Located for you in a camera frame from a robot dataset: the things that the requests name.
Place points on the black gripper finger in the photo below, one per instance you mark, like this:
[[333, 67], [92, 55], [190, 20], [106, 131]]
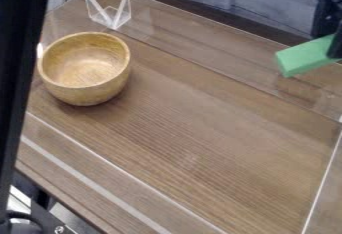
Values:
[[328, 16], [334, 51]]

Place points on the green rectangular block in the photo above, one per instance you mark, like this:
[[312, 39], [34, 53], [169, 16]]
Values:
[[305, 57]]

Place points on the wooden bowl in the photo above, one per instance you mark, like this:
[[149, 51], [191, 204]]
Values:
[[84, 68]]

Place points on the clear acrylic corner bracket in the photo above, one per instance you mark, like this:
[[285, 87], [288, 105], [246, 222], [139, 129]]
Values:
[[108, 16]]

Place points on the black metal bracket with screw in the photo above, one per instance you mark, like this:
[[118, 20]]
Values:
[[54, 226]]

